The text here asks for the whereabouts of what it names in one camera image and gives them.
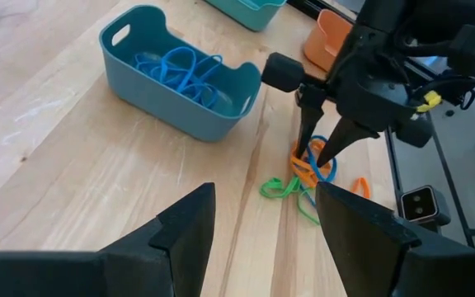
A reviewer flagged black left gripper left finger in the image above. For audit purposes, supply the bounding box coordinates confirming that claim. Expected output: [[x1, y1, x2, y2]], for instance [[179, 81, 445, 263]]
[[0, 181, 217, 297]]

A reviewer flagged teal plastic basket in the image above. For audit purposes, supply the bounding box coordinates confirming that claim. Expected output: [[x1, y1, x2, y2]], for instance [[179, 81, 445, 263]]
[[204, 0, 288, 33]]

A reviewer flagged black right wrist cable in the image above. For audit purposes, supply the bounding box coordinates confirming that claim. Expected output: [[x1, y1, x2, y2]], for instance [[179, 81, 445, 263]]
[[412, 76, 475, 104]]

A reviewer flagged orange plastic basket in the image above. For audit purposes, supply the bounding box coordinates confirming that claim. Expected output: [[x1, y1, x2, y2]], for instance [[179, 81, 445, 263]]
[[303, 8, 354, 73]]

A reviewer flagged yellow cable tag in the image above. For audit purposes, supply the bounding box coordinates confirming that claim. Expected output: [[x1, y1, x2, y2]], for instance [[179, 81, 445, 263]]
[[416, 90, 443, 113]]

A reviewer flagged green rubber band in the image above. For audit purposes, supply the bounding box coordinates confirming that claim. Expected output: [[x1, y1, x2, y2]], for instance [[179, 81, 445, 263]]
[[260, 176, 303, 200], [296, 187, 322, 226]]

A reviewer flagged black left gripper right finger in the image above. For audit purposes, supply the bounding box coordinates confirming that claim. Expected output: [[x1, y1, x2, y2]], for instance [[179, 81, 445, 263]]
[[314, 181, 475, 297]]

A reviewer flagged blue plastic basket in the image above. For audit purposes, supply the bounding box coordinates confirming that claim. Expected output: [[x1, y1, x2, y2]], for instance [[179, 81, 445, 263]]
[[98, 4, 262, 144]]

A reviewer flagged small grey stereo camera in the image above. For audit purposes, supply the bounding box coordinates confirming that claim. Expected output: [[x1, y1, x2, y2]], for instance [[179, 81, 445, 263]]
[[400, 184, 453, 227]]

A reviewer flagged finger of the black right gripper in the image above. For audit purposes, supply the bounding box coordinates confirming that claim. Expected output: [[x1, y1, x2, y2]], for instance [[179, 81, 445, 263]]
[[315, 117, 381, 168], [295, 84, 328, 159]]

